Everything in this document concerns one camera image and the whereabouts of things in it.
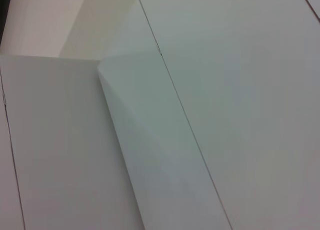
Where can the white curved backdrop sheet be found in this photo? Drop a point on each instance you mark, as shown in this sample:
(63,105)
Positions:
(155,129)

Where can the dark vertical edge strip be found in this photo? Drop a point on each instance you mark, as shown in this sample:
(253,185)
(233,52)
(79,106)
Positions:
(3,9)

